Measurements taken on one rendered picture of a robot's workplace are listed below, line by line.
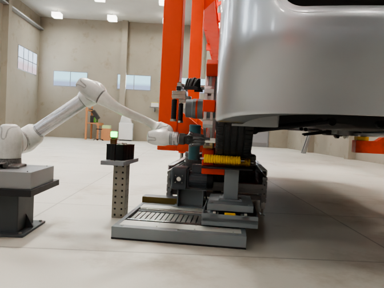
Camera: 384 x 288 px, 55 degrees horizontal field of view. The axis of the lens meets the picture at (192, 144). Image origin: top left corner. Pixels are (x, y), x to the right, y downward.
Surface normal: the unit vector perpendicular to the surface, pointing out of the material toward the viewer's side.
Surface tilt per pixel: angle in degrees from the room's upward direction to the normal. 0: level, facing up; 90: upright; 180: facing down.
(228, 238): 90
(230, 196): 90
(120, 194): 90
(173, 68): 90
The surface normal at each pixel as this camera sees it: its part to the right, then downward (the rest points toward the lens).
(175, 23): -0.10, 0.03
